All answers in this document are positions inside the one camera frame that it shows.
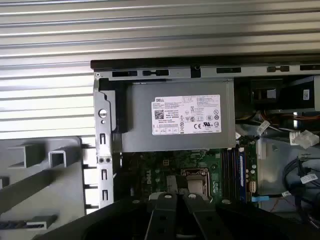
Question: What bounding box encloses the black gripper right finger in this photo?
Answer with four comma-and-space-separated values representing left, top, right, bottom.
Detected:
182, 192, 320, 240

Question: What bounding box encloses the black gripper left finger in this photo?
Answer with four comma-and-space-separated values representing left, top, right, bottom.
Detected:
32, 191, 180, 240

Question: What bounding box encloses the metal socket cover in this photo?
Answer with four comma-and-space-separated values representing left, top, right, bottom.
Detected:
181, 168, 212, 196

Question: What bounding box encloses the silver CPU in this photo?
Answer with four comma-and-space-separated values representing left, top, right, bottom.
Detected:
187, 179, 205, 195

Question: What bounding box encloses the green motherboard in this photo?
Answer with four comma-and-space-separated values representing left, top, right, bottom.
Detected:
113, 147, 258, 204

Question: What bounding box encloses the grey metal PC case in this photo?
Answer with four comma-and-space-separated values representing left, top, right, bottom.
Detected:
90, 56, 320, 240

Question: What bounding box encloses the grey power supply unit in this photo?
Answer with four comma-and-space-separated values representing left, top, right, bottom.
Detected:
112, 78, 237, 153

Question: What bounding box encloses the grey plastic parts rack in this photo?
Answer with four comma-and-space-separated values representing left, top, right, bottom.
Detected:
0, 136, 98, 240

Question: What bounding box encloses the white molex power connector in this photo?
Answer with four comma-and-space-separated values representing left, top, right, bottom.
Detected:
289, 129, 320, 146

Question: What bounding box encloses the dark data cable bundle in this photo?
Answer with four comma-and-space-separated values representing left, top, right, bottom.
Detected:
283, 154, 320, 210

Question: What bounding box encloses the multicoloured PSU wire bundle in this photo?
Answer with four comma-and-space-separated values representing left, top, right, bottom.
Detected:
236, 109, 320, 131

